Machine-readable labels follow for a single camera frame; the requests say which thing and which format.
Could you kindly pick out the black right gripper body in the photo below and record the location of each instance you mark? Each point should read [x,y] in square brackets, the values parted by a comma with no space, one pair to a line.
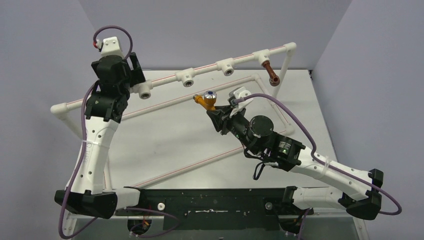
[222,116]

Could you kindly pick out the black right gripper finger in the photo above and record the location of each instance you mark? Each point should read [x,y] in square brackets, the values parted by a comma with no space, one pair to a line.
[216,119]
[223,110]

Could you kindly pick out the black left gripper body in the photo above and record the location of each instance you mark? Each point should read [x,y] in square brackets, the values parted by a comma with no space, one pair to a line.
[134,66]

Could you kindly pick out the orange plastic faucet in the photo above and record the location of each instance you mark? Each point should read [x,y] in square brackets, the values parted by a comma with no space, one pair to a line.
[207,100]

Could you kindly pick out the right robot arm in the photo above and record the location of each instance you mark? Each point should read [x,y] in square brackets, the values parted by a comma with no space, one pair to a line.
[347,188]

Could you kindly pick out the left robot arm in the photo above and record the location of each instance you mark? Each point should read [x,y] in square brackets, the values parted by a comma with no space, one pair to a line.
[101,113]

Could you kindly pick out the brown copper faucet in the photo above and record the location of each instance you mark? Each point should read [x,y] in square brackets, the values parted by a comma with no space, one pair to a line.
[274,79]

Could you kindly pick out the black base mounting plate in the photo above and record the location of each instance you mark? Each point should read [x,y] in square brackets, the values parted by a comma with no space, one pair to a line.
[270,209]

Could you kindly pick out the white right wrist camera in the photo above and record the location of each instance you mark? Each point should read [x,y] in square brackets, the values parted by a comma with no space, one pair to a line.
[238,100]

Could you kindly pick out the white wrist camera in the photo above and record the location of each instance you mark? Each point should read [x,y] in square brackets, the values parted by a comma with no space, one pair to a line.
[238,100]
[109,47]

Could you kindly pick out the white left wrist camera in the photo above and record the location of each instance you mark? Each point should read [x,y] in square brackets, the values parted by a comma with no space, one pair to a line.
[109,47]

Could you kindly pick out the white PVC pipe frame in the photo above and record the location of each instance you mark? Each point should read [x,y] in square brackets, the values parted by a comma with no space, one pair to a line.
[188,77]

